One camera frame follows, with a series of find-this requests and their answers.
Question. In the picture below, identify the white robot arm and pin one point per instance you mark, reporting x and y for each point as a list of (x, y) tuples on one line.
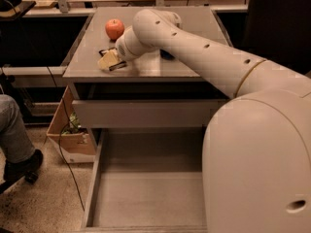
[(256, 164)]

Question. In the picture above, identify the black office chair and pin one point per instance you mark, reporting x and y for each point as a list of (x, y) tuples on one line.
[(280, 30)]

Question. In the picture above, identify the person leg in jeans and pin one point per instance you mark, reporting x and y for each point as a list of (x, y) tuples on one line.
[(14, 141)]

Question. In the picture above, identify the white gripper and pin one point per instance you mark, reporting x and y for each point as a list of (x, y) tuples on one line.
[(121, 49)]

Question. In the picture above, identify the red apple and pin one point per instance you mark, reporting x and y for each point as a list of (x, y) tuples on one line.
[(114, 28)]

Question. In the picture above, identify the grey drawer cabinet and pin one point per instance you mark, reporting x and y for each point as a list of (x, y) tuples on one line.
[(149, 77)]

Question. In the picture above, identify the open grey middle drawer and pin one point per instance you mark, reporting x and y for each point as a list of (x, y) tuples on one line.
[(146, 181)]

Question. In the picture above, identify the black shoe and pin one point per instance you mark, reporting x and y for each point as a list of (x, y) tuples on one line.
[(14, 171)]

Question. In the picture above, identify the dark chocolate rxbar wrapper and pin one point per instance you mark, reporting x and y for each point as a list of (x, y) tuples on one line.
[(118, 64)]

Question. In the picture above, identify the grey top drawer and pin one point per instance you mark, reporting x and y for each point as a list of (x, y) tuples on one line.
[(145, 113)]

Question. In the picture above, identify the cardboard box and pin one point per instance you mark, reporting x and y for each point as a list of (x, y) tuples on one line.
[(68, 139)]

